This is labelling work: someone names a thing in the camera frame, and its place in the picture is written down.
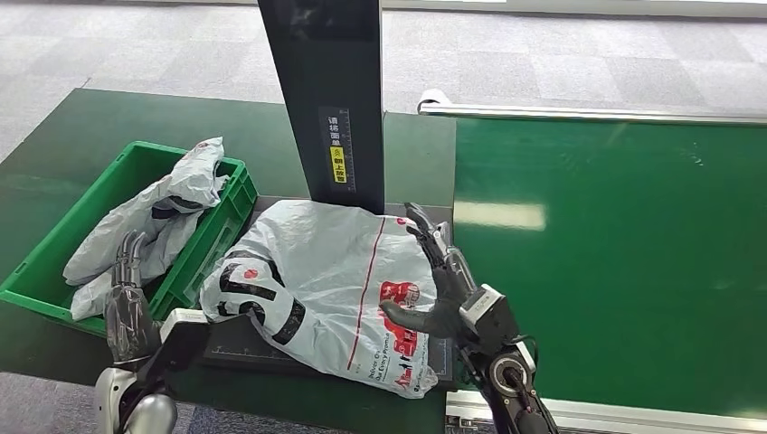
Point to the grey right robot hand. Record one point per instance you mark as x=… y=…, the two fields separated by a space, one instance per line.
x=446 y=287

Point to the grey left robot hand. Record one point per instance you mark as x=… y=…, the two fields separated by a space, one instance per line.
x=129 y=323

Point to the large grey printed poly package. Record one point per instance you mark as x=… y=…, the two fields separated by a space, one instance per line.
x=323 y=281

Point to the crumpled grey poly package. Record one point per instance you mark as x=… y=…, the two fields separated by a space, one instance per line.
x=144 y=221

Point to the green conveyor belt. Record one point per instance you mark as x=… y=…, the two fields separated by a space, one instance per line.
x=629 y=251

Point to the black inbound scanning machine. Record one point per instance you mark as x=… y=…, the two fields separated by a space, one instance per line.
x=335 y=72

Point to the green plastic crate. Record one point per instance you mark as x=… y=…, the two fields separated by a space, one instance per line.
x=54 y=263

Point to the dark green table cover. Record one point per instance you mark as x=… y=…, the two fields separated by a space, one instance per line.
x=72 y=138

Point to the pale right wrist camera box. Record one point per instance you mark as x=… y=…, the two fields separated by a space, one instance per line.
x=482 y=302

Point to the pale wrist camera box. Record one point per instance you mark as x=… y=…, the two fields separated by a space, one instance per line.
x=183 y=335
x=482 y=302

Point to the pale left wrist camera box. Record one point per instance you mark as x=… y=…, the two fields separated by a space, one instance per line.
x=183 y=335

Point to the aluminium conveyor frame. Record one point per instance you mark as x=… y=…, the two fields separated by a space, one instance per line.
x=599 y=112

